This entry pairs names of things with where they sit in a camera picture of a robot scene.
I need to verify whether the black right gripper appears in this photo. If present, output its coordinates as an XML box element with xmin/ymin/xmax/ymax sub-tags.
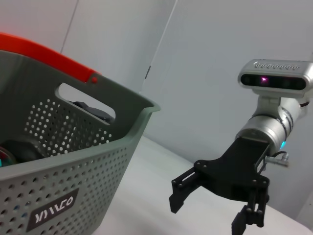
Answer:
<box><xmin>168</xmin><ymin>136</ymin><xmax>272</xmax><ymax>235</ymax></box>

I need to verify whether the grey perforated plastic storage bin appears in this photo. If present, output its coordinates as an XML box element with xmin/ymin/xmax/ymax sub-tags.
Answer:
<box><xmin>0</xmin><ymin>49</ymin><xmax>162</xmax><ymax>235</ymax></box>

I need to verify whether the glass pitcher with black lid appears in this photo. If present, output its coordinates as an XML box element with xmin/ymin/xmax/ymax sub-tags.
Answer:
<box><xmin>69</xmin><ymin>100</ymin><xmax>116</xmax><ymax>123</ymax></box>

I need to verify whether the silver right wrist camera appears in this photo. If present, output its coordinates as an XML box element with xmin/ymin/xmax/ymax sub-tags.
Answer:
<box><xmin>237</xmin><ymin>58</ymin><xmax>313</xmax><ymax>98</ymax></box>

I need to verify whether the orange bin carry handle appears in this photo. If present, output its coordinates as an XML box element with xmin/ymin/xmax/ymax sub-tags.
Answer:
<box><xmin>0</xmin><ymin>32</ymin><xmax>103</xmax><ymax>84</ymax></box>

